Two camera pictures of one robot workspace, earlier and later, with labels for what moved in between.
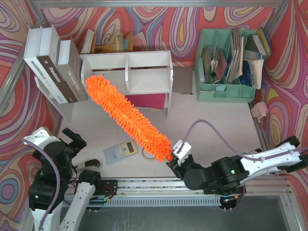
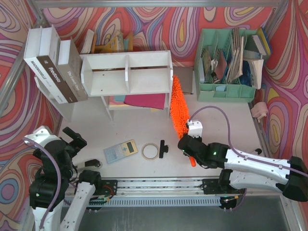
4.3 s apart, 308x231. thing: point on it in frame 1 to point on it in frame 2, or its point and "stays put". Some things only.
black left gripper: [72, 140] stays put
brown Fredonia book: [48, 62] stays put
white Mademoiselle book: [32, 48] stays put
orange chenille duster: [116, 104] to [179, 112]
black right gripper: [177, 166] to [186, 145]
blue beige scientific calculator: [120, 151] stays put
